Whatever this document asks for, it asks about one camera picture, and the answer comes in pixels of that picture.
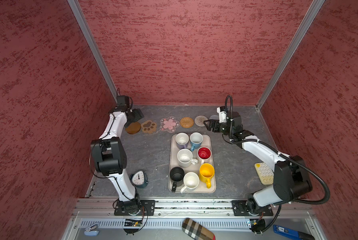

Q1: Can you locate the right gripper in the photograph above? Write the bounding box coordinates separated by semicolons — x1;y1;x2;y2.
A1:
203;119;234;136

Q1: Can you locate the grey round coaster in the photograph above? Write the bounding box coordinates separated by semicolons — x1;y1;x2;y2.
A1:
209;115;219;120

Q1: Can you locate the paw print coaster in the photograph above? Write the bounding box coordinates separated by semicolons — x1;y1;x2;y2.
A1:
141;120;157;134

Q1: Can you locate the blue mug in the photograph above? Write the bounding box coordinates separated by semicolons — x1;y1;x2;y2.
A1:
190;133;204;152

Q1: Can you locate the brown wicker round coaster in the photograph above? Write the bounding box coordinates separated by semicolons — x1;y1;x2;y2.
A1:
180;117;195;129

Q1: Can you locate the white mug purple outside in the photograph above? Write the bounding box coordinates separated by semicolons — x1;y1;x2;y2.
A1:
175;133;190;150

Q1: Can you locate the pink flower coaster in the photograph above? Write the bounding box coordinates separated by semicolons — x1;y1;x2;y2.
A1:
160;116;180;133

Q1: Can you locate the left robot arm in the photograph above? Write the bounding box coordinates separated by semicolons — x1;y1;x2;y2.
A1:
89;110;142;216

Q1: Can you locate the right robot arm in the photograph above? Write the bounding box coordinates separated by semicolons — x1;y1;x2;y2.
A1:
204;119;331;216

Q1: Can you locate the red mug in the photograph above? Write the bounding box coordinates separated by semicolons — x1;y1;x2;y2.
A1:
197;147;212;164

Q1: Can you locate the white mug centre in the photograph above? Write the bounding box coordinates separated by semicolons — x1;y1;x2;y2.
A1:
177;149;199;168

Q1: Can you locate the yellow mug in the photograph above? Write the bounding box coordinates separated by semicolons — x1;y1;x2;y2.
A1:
199;163;215;189

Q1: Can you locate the beige serving tray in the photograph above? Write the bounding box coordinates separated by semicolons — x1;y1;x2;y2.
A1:
168;134;217;194

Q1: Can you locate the white mug front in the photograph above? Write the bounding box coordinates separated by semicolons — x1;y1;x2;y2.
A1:
180;172;200;194

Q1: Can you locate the black mug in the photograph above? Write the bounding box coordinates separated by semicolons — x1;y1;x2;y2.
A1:
169;167;185;193

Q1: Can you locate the teal alarm clock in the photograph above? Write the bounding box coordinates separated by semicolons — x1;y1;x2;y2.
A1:
129;170;148;189

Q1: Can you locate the cream calculator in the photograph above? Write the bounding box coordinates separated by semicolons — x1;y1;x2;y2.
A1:
254;163;274;186

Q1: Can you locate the plaid glasses case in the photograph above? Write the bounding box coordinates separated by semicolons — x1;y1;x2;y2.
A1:
182;218;216;240

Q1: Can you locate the small stapler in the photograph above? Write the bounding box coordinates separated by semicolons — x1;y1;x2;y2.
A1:
84;223;99;237

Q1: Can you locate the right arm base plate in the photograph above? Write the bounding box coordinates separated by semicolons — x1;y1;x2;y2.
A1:
232;200;274;217

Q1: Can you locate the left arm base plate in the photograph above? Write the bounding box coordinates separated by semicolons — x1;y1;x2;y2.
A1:
112;200;155;216

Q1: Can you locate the blue handled tool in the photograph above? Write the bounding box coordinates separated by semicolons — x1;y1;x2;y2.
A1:
273;225;315;240

